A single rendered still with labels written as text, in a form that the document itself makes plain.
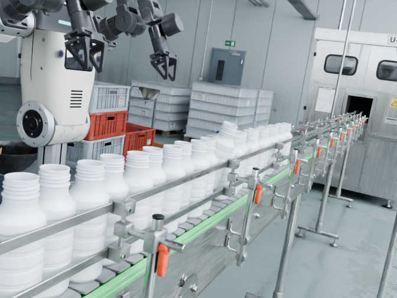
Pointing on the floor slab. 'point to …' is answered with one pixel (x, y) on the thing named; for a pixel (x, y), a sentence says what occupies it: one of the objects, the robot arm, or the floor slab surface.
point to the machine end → (360, 106)
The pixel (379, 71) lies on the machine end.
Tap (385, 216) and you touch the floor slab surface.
